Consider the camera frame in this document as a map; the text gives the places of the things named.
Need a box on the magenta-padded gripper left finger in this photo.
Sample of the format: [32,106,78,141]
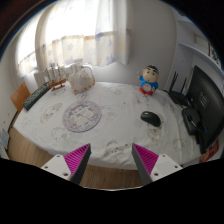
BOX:
[40,143,92,186]

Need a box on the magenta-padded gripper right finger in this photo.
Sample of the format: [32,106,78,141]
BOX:
[131,143,184,186]

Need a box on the black computer mouse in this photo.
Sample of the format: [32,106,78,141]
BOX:
[140,110,162,128]

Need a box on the white printed tablecloth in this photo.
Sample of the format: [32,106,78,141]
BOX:
[13,81,214,171]

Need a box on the black router with antennas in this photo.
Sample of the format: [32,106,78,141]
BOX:
[163,70,192,108]

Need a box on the dark computer keyboard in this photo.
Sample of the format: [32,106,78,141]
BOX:
[22,82,52,112]

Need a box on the black computer monitor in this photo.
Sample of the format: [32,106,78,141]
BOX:
[181,65,224,155]

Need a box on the cartoon boy figurine clock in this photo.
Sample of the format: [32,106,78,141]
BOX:
[137,64,160,97]

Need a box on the wooden model sailing ship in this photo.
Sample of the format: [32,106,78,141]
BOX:
[44,63,69,92]

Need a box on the large white conch shell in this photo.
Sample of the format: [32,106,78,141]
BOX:
[68,62,96,95]

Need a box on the white star-print curtain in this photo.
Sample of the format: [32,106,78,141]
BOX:
[16,0,132,78]

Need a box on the white wall shelf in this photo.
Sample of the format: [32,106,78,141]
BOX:
[176,16,224,72]

